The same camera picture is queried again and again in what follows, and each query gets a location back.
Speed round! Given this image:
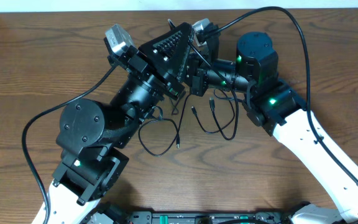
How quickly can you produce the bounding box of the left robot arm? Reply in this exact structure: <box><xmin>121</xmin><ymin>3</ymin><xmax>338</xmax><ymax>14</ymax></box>
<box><xmin>34</xmin><ymin>23</ymin><xmax>194</xmax><ymax>223</ymax></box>

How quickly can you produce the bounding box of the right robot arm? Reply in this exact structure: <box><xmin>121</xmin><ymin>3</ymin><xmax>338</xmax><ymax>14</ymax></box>
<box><xmin>186</xmin><ymin>32</ymin><xmax>358</xmax><ymax>223</ymax></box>

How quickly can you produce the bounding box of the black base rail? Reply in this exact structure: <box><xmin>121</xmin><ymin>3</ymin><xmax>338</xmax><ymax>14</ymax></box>
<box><xmin>80</xmin><ymin>202</ymin><xmax>310</xmax><ymax>224</ymax></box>

